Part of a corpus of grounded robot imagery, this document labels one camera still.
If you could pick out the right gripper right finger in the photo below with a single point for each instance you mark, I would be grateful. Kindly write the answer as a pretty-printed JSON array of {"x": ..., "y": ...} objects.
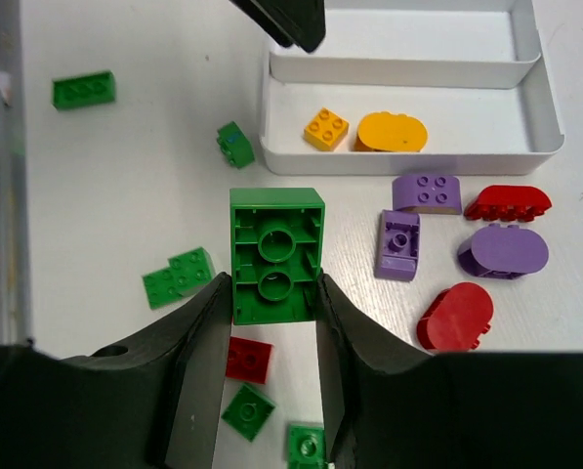
[{"x": 387, "y": 404}]

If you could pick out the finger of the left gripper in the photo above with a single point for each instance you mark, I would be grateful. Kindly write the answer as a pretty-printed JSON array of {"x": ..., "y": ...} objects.
[{"x": 289, "y": 23}]

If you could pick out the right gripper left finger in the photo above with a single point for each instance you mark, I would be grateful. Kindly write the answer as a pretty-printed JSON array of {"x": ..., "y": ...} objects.
[{"x": 150, "y": 400}]

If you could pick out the yellow square lego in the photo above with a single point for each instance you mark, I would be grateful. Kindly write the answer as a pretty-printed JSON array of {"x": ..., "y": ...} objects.
[{"x": 326, "y": 130}]

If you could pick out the yellow oval lego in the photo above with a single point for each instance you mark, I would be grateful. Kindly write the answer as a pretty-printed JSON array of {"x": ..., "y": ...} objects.
[{"x": 388, "y": 132}]

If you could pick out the green rectangular lego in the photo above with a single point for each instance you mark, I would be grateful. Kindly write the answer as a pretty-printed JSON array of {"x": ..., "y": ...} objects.
[{"x": 276, "y": 239}]

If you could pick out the green flat lego right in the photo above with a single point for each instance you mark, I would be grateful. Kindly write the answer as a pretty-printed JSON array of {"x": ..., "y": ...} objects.
[{"x": 306, "y": 447}]

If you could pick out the green flat lego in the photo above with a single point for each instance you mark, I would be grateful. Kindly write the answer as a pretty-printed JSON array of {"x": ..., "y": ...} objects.
[
  {"x": 248, "y": 412},
  {"x": 306, "y": 447}
]

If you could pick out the green flat lego left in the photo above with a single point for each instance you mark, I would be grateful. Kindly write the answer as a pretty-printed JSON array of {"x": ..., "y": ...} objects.
[{"x": 248, "y": 412}]

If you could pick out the red rectangular lego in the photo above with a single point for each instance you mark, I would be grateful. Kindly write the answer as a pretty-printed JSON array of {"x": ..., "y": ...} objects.
[{"x": 248, "y": 360}]

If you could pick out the red oval lego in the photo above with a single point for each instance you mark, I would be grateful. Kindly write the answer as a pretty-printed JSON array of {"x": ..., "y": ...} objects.
[{"x": 456, "y": 319}]

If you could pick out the green stacked lego pair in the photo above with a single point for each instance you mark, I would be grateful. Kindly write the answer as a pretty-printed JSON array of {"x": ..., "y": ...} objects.
[{"x": 184, "y": 275}]

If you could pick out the small green number lego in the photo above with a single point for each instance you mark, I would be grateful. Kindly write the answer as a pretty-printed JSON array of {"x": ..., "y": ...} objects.
[{"x": 235, "y": 146}]

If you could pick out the purple square lego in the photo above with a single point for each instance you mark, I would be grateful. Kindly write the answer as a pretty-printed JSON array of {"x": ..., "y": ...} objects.
[{"x": 397, "y": 253}]

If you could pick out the white divided sorting tray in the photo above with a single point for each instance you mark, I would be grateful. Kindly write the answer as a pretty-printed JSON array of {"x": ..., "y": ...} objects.
[{"x": 473, "y": 72}]

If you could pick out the purple oval lego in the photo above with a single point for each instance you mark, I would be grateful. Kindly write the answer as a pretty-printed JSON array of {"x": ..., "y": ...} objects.
[{"x": 503, "y": 252}]

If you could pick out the purple curved lego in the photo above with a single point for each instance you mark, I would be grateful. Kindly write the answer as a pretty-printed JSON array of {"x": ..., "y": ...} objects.
[{"x": 427, "y": 194}]

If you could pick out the red rounded lego upper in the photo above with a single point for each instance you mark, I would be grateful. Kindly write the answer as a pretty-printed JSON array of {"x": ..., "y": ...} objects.
[{"x": 508, "y": 203}]

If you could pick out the green long lego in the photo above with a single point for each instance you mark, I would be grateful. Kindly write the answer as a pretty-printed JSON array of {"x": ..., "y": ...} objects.
[{"x": 85, "y": 90}]

